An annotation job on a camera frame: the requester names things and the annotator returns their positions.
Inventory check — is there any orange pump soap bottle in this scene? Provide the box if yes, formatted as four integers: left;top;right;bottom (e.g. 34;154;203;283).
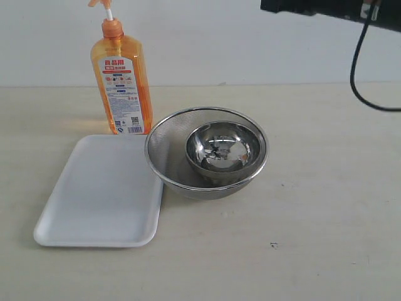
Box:
88;1;153;135

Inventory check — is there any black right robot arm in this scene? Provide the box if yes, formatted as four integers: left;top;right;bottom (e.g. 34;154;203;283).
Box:
260;0;400;32

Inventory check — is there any small stainless steel bowl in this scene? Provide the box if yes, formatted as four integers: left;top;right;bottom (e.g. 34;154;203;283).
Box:
185;120;266;186

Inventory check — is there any steel mesh strainer basket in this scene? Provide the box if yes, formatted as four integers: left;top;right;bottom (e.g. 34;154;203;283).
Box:
145;107;269;200

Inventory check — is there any white rectangular plastic tray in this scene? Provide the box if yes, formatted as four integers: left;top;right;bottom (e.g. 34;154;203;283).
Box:
33;135;163;248

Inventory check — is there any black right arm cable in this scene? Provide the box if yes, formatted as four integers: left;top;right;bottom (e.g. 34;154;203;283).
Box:
349;0;401;112

